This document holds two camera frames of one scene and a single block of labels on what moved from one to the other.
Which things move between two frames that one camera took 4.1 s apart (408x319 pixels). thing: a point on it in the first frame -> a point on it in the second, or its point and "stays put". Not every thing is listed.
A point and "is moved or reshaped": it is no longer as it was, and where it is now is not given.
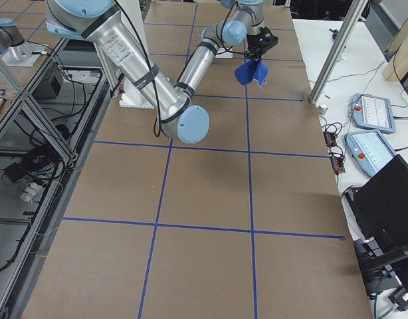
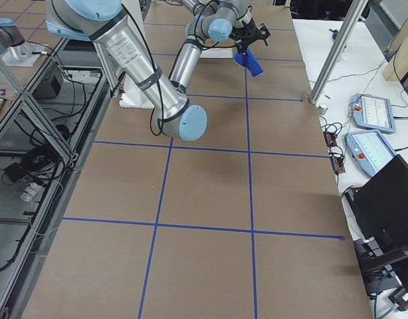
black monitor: x=385 y=205 stays put
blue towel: x=246 y=72 is moved or reshaped
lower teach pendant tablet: x=368 y=151 stays put
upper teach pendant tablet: x=373 y=113 stays put
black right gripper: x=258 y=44 -> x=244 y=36
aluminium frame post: x=337 y=50 stays put
